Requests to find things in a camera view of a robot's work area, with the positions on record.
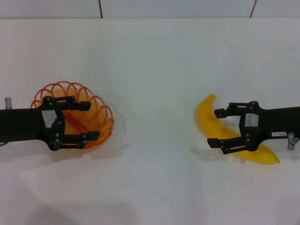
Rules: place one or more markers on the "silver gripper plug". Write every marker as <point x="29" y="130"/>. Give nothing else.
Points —
<point x="291" y="140"/>
<point x="8" y="102"/>

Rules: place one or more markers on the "yellow toy banana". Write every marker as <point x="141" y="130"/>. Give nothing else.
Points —
<point x="206" y="117"/>

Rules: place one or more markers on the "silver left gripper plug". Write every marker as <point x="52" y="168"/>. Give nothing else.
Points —
<point x="8" y="102"/>

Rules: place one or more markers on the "orange plastic woven basket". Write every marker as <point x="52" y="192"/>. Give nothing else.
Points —
<point x="98" y="117"/>

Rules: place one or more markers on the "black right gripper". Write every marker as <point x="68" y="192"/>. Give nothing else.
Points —
<point x="276" y="122"/>

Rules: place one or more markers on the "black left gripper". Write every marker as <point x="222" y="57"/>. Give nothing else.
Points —
<point x="23" y="124"/>

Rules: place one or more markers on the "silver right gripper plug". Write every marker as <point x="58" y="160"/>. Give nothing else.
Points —
<point x="291" y="140"/>

